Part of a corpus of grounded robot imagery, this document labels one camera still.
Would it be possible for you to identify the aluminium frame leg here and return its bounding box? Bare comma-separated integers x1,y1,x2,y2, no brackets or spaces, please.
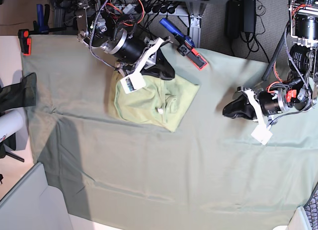
185,0,207,48

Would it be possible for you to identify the black orange bar clamp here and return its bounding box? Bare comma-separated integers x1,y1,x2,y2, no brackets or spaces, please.
18,4,67,56

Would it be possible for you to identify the black gripper body white bracket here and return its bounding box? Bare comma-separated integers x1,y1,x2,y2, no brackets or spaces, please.
237,87,297,117

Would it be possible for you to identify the robot arm with orange wires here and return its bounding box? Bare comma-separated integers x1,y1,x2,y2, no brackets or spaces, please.
76,0,146,67

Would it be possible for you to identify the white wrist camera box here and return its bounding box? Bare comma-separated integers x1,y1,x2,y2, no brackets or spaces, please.
120,72,146,94

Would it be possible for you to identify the white grey bin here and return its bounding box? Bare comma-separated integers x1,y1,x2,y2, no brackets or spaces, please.
0,163,73,230

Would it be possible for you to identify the dark green cloth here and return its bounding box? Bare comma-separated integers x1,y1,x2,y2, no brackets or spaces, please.
0,73,37,112

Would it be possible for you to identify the white cylinder post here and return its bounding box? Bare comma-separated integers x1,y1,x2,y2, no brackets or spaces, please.
0,110,25,142

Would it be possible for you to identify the patterned grey mat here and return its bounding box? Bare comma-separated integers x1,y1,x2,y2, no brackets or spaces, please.
304,188,318,230

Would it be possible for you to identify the grey-green table cloth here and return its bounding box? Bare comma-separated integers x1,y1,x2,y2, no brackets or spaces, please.
22,35,318,230

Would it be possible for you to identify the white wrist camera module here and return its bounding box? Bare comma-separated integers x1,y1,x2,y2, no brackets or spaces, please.
251,125,273,145

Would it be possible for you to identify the blue orange bar clamp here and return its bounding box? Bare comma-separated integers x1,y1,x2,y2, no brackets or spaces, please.
159,18,207,70

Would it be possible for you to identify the black power strip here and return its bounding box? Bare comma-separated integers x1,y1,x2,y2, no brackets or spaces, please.
114,0,181,14

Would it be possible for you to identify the black power adapter pair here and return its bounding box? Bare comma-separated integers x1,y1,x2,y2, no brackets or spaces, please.
224,0,256,40

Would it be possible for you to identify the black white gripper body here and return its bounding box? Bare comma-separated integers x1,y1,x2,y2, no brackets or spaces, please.
109,28,161,76

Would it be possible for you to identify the light green T-shirt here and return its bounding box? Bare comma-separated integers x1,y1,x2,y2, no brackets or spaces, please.
108,72,200,133

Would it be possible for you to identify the robot arm with black motors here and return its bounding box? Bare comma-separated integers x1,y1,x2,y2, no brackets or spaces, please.
159,18,316,125

